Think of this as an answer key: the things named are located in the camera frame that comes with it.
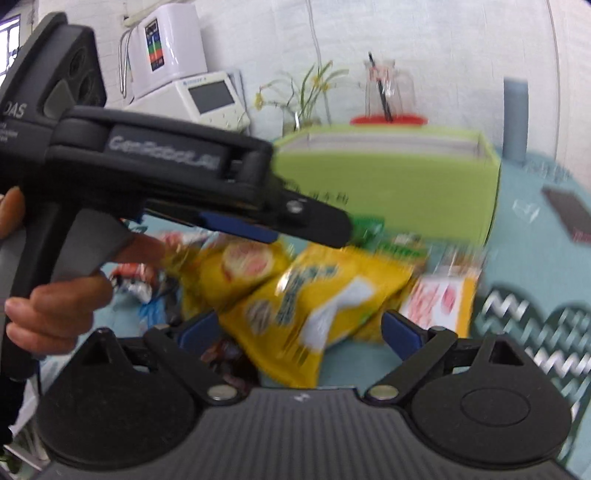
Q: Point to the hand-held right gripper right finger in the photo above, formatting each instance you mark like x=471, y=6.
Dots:
x=400, y=333

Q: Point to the blue white snack packet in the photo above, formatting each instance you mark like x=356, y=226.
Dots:
x=157, y=314

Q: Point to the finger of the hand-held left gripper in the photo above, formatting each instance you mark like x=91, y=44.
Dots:
x=318, y=221

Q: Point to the light green cardboard box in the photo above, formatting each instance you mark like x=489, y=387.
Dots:
x=397, y=184

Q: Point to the red tray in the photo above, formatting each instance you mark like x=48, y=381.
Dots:
x=406, y=120

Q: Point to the dark flat case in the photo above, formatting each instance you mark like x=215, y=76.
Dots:
x=568, y=210

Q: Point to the window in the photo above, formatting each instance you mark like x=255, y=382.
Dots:
x=9, y=46

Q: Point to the metal faucet pipe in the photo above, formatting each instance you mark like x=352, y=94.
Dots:
x=123, y=64

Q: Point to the glass pitcher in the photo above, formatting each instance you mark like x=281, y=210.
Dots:
x=397, y=87

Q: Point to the black straw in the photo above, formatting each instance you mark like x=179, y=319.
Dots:
x=381, y=87

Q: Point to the green wrapped pastry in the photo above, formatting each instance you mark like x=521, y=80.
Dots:
x=368, y=230

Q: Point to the dark orange snack packet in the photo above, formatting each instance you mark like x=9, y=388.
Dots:
x=228, y=360

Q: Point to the yellow snack bag red circle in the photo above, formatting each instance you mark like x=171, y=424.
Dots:
x=231, y=272

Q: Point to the red white yellow snack box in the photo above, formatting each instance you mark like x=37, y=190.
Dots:
x=438, y=300

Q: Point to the red white snack packet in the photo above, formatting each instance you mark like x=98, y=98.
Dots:
x=136, y=281

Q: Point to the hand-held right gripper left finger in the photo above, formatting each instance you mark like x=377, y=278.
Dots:
x=197, y=330

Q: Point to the person's left hand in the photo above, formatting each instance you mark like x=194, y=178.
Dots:
x=60, y=314

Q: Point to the white appliance with screen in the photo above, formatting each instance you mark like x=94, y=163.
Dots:
x=207, y=99

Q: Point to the large yellow snack bag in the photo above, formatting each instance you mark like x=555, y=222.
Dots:
x=295, y=318

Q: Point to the grey bottle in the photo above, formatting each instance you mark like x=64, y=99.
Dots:
x=515, y=120

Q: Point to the white water purifier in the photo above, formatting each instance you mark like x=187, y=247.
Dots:
x=175, y=41

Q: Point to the yellow flowers in glass vase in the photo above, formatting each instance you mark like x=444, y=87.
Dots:
x=304, y=92

